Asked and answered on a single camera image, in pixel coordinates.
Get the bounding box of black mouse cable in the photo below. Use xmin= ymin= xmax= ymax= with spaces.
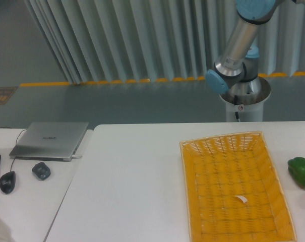
xmin=0 ymin=127 xmax=28 ymax=173

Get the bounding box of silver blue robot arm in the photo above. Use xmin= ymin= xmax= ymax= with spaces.
xmin=205 ymin=1 xmax=283 ymax=94

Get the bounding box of black computer mouse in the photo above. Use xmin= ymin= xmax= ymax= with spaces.
xmin=0 ymin=171 xmax=16 ymax=195

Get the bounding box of yellow woven basket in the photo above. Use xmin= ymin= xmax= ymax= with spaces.
xmin=179 ymin=131 xmax=297 ymax=241

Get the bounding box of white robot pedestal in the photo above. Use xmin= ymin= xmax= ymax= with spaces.
xmin=220 ymin=77 xmax=271 ymax=122

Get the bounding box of dark small gadget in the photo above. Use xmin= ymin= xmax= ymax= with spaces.
xmin=32 ymin=162 xmax=51 ymax=180

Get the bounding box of white paper label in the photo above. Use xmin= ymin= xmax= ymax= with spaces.
xmin=235 ymin=195 xmax=248 ymax=204

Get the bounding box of silver laptop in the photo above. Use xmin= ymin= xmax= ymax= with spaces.
xmin=10 ymin=122 xmax=88 ymax=161

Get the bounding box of grey folding curtain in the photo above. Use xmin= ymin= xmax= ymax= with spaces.
xmin=25 ymin=0 xmax=305 ymax=85

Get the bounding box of green bell pepper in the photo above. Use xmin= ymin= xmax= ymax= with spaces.
xmin=287 ymin=157 xmax=305 ymax=188

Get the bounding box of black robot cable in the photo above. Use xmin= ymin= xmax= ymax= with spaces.
xmin=233 ymin=94 xmax=241 ymax=123

